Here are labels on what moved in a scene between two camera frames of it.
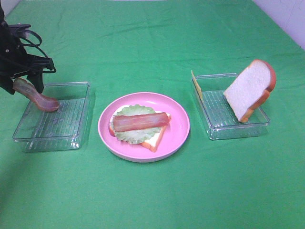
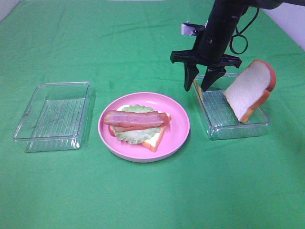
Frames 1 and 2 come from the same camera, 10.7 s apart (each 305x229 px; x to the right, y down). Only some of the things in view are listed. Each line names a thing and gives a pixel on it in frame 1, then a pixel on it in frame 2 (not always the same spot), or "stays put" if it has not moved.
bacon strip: x=45 y=103 -> x=125 y=119
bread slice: x=251 y=88 stays put
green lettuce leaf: x=136 y=136 stays put
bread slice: x=151 y=144 stays put
